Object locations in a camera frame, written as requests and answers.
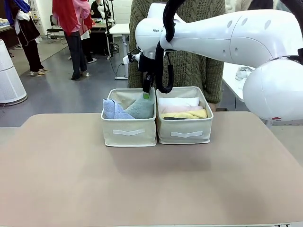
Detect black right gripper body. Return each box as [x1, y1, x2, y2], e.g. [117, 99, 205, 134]
[138, 54, 157, 80]

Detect light grey pyramid towel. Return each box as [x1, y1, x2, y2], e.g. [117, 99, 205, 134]
[125, 96, 154, 119]

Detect white towel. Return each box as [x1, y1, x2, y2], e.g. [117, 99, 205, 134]
[158, 96, 200, 107]

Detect pink towel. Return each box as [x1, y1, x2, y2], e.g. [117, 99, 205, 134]
[160, 105, 204, 113]

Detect yellow towel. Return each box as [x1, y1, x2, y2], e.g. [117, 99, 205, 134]
[160, 108, 208, 120]

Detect white fabric bin pyramid towels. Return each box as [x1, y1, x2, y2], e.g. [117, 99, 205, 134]
[101, 87, 157, 147]

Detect white fabric bin rolled towels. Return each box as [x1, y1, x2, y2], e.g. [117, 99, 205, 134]
[155, 86, 214, 145]

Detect blue pyramid towel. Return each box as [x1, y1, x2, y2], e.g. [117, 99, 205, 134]
[103, 98, 133, 120]

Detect white background desk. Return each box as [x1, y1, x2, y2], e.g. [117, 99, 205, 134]
[107, 23, 130, 80]

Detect person in green knit sweater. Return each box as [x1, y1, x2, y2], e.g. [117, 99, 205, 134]
[127, 0, 225, 105]

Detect black tripod stand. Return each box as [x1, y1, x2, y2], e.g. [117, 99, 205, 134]
[103, 0, 116, 60]

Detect seated person in black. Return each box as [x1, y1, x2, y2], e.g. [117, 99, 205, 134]
[89, 0, 105, 19]

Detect white side table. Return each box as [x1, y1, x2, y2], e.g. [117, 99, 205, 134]
[222, 62, 261, 102]

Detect person with red shawl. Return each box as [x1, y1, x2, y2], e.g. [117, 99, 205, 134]
[52, 0, 93, 81]

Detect crumpled grey cloth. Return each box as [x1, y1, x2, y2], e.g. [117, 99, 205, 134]
[235, 66, 256, 89]

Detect black office chair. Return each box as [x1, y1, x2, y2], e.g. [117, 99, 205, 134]
[46, 15, 68, 44]

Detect person in black and blue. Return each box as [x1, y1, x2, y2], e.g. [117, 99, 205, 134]
[4, 0, 49, 76]

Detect white cylindrical air purifier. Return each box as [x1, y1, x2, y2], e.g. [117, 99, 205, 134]
[0, 39, 27, 104]

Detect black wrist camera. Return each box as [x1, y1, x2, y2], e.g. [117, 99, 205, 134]
[122, 48, 143, 64]

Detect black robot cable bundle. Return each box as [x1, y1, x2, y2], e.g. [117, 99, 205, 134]
[155, 0, 180, 94]

